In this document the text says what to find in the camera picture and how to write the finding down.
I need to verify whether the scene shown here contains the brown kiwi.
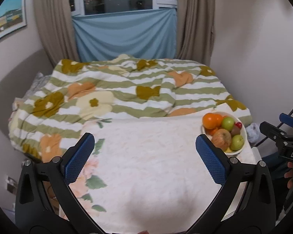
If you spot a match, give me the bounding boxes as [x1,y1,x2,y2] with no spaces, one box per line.
[230,125,241,137]

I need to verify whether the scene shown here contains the large orange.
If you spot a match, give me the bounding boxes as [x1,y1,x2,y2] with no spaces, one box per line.
[214,113,223,127]
[202,113,217,129]

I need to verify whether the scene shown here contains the person right hand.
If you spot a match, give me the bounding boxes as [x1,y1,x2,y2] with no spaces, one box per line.
[284,162,293,189]

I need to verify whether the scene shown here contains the left beige curtain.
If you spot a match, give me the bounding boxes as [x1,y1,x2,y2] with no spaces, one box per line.
[33,0,80,65]

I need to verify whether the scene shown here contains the white plastic bag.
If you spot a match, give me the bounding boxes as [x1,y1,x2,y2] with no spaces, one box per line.
[246,123,260,144]

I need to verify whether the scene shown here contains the reddish yellow apple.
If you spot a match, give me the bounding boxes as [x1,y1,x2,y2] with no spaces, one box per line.
[211,128,232,152]

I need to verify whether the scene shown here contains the grey bed headboard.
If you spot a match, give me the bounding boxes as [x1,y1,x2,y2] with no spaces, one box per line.
[0,49,53,126]

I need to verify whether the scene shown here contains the blue hanging cloth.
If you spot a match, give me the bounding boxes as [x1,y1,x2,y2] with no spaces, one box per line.
[72,9,177,62]

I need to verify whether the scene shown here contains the floral white tablecloth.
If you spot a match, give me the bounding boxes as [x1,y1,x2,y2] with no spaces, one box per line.
[48,102,257,233]

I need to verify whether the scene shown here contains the framed wall picture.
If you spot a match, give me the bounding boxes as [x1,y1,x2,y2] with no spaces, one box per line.
[0,0,27,39]

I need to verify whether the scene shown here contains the green apple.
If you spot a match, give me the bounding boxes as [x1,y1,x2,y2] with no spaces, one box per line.
[230,135,245,151]
[221,116,235,132]

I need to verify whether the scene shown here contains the right beige curtain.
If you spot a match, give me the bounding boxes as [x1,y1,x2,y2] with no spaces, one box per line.
[176,0,215,66]

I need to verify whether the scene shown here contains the red cherry tomato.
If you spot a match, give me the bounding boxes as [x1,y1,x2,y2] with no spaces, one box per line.
[235,122,242,129]

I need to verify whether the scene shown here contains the green striped floral blanket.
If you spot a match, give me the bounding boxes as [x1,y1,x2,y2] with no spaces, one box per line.
[8,54,252,162]

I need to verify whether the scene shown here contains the cream cartoon plate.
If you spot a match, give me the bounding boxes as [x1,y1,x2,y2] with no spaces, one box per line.
[202,112,249,156]

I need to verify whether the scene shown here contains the beige curtain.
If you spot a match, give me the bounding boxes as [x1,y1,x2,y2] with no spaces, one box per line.
[33,0,80,65]
[176,0,215,66]

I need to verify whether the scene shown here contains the small tangerine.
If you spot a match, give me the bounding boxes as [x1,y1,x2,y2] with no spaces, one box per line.
[205,127,219,136]

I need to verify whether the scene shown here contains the black cable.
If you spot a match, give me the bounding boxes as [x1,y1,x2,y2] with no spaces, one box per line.
[252,95,293,148]

